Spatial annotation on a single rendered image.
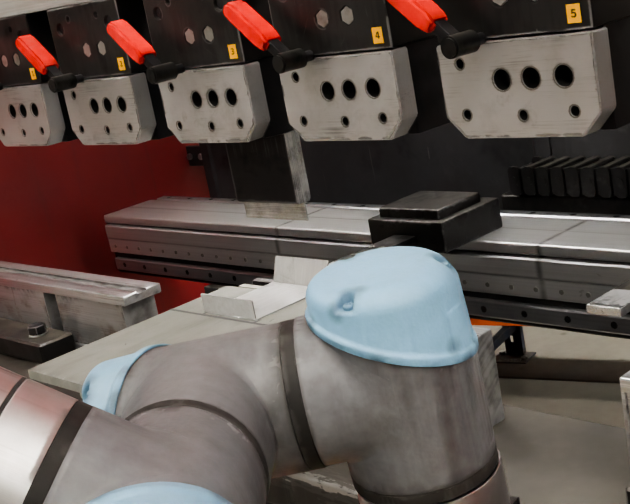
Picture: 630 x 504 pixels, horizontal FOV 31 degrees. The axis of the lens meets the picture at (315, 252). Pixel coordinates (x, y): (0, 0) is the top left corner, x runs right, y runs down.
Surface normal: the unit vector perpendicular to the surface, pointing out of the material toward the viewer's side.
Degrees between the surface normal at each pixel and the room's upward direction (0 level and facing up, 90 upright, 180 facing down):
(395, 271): 5
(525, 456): 0
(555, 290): 90
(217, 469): 48
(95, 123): 90
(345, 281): 5
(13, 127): 90
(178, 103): 90
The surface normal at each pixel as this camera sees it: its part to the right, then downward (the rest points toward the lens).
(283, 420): -0.06, 0.16
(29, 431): 0.32, -0.59
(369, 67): -0.71, 0.30
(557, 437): -0.18, -0.95
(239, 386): 0.54, -0.80
